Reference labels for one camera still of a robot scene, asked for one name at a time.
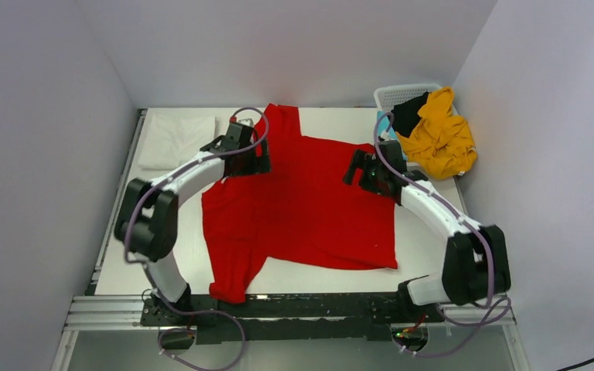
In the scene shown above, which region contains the red t-shirt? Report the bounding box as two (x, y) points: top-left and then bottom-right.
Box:
(201, 104), (398, 304)

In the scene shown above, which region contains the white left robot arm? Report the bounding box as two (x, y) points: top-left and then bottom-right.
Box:
(113, 135), (271, 325)

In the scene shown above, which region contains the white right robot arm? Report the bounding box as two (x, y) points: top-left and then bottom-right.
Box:
(343, 141), (511, 321)

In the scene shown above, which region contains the teal t-shirt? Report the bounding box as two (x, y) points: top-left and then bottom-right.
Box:
(377, 131), (396, 142)

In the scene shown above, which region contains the black t-shirt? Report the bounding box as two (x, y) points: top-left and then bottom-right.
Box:
(391, 91), (429, 138)

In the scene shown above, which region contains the white plastic laundry basket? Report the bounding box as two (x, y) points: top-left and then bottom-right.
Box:
(373, 83), (459, 172)

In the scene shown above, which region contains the yellow t-shirt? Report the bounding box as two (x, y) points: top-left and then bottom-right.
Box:
(396, 87), (477, 180)

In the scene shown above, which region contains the folded white t-shirt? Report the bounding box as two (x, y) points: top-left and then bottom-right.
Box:
(138, 114), (217, 170)

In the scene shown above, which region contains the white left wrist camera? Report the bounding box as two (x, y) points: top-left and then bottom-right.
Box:
(229, 117), (254, 128)

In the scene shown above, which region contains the aluminium frame rail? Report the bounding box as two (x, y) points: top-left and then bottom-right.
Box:
(65, 292), (515, 330)

